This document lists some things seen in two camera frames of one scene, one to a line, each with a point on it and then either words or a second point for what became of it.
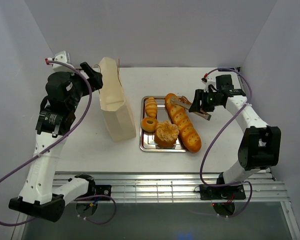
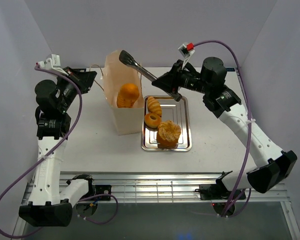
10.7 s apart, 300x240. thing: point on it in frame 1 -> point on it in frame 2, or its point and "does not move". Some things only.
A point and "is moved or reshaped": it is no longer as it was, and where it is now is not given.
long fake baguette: [187, 131] -> [128, 94]
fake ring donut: [149, 124] is moved or reshaped
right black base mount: [235, 191] does not move
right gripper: [200, 95] -> [170, 81]
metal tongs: [184, 101] -> [128, 59]
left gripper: [95, 78] -> [84, 80]
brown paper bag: [113, 103] is moved or reshaped
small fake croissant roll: [151, 107] is moved or reshaped
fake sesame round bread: [166, 134] does not move
